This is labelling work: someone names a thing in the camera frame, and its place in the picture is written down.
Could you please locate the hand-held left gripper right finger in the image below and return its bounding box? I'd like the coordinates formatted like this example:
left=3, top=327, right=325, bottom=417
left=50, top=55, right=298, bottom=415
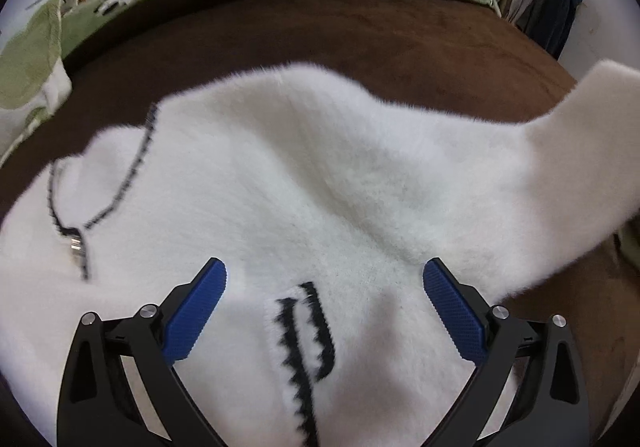
left=422, top=256, right=591, bottom=447

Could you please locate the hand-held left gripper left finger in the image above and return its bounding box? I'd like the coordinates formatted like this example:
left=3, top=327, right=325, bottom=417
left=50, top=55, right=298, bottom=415
left=56, top=257, right=228, bottom=447

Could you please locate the white fluffy sweater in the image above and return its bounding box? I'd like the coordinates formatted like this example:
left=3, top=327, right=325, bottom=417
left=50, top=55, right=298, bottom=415
left=0, top=59, right=640, bottom=447

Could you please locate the brown blanket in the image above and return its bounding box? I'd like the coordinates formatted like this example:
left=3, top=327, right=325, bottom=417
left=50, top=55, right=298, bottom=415
left=0, top=0, right=640, bottom=447

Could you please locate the green and white pillow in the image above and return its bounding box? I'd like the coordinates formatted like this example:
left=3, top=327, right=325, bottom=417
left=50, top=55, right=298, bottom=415
left=0, top=0, right=81, bottom=162

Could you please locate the dark blue hanging jacket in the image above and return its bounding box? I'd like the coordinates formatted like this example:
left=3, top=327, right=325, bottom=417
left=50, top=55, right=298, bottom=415
left=532, top=0, right=587, bottom=60

